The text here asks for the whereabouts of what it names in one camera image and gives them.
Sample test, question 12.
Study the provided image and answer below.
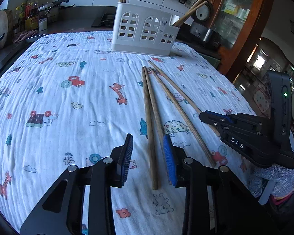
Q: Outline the black rice cooker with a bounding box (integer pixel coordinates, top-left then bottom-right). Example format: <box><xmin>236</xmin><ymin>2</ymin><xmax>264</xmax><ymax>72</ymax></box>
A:
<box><xmin>190</xmin><ymin>2</ymin><xmax>222</xmax><ymax>49</ymax></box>

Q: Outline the black gas stove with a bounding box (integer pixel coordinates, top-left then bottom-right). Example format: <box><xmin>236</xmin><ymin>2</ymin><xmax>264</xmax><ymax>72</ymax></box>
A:
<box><xmin>91</xmin><ymin>13</ymin><xmax>115</xmax><ymax>28</ymax></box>

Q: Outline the wooden glass display cabinet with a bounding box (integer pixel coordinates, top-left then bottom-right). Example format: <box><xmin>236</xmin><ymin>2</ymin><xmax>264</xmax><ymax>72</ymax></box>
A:
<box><xmin>205</xmin><ymin>0</ymin><xmax>273</xmax><ymax>82</ymax></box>

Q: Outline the small white jar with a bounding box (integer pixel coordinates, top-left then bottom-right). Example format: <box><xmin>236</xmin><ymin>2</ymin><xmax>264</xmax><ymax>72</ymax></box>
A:
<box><xmin>39</xmin><ymin>18</ymin><xmax>48</xmax><ymax>31</ymax></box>

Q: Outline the pink dish cloth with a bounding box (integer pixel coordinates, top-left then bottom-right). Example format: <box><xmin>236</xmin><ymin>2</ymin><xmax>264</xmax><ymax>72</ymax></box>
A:
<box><xmin>13</xmin><ymin>30</ymin><xmax>38</xmax><ymax>43</ymax></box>

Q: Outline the green-capped oil bottle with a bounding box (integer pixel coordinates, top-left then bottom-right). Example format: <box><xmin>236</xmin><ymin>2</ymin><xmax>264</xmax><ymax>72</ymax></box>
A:
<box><xmin>19</xmin><ymin>2</ymin><xmax>26</xmax><ymax>32</ymax></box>

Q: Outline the round wooden chopping block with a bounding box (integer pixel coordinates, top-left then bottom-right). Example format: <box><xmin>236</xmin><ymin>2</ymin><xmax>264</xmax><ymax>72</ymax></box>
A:
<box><xmin>0</xmin><ymin>9</ymin><xmax>13</xmax><ymax>49</ymax></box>

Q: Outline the white plastic utensil holder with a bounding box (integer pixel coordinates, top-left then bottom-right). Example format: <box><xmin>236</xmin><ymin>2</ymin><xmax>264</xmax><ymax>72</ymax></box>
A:
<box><xmin>111</xmin><ymin>2</ymin><xmax>179</xmax><ymax>57</ymax></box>

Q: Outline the printed white table cloth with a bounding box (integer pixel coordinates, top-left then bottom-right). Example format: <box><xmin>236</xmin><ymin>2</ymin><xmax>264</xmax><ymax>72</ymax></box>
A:
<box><xmin>0</xmin><ymin>31</ymin><xmax>253</xmax><ymax>234</ymax></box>

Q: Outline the steel pot with lid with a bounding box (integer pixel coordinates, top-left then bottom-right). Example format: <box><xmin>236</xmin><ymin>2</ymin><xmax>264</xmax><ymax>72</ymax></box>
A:
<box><xmin>39</xmin><ymin>0</ymin><xmax>75</xmax><ymax>23</ymax></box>

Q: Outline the chopstick in holder right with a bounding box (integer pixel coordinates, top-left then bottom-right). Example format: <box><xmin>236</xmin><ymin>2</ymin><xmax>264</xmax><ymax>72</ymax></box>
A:
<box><xmin>171</xmin><ymin>0</ymin><xmax>206</xmax><ymax>27</ymax></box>

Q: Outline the grey gloved right hand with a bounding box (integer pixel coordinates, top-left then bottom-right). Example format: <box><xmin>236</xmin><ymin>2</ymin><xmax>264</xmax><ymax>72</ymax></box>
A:
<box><xmin>248</xmin><ymin>165</ymin><xmax>294</xmax><ymax>200</ymax></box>

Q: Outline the dark soy sauce bottle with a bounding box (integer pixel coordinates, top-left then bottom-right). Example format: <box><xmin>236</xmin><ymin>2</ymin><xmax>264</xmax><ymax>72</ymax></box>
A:
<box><xmin>25</xmin><ymin>0</ymin><xmax>39</xmax><ymax>31</ymax></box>

